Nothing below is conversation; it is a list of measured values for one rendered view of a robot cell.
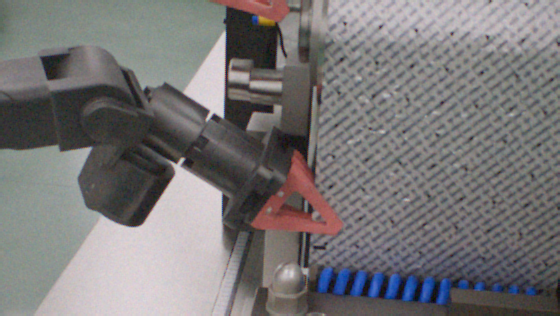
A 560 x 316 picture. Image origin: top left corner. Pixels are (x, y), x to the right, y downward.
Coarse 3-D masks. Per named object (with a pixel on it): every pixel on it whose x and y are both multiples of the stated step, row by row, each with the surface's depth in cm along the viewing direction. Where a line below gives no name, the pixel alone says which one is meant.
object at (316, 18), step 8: (320, 0) 69; (320, 8) 69; (312, 16) 69; (320, 16) 69; (312, 24) 69; (312, 32) 69; (312, 40) 69; (312, 48) 70; (312, 56) 70; (312, 64) 71; (312, 72) 71; (312, 80) 73
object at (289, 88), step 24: (264, 72) 80; (288, 72) 78; (264, 96) 80; (288, 96) 79; (312, 96) 82; (264, 120) 83; (288, 120) 80; (288, 144) 81; (288, 240) 86; (264, 264) 88
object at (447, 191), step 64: (320, 128) 72; (384, 128) 72; (448, 128) 71; (512, 128) 71; (320, 192) 75; (384, 192) 74; (448, 192) 74; (512, 192) 74; (320, 256) 78; (384, 256) 77; (448, 256) 77; (512, 256) 77
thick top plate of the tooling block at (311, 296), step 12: (264, 288) 75; (264, 300) 73; (312, 300) 74; (324, 300) 74; (336, 300) 74; (348, 300) 74; (360, 300) 74; (372, 300) 75; (384, 300) 75; (396, 300) 75; (252, 312) 71; (264, 312) 71; (312, 312) 72; (324, 312) 72; (336, 312) 72; (348, 312) 72; (360, 312) 73; (372, 312) 73; (384, 312) 73; (396, 312) 73; (408, 312) 73; (420, 312) 73; (432, 312) 74; (444, 312) 74
